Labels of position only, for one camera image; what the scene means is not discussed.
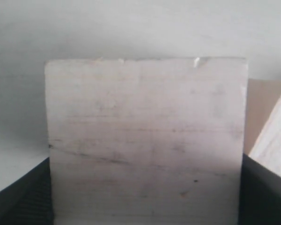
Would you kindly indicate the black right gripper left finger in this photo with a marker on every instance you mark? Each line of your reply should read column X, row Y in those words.
column 28, row 201

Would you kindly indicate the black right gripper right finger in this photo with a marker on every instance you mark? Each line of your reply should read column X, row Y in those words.
column 260, row 195

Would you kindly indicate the second largest wooden cube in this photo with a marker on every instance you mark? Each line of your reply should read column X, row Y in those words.
column 262, row 141

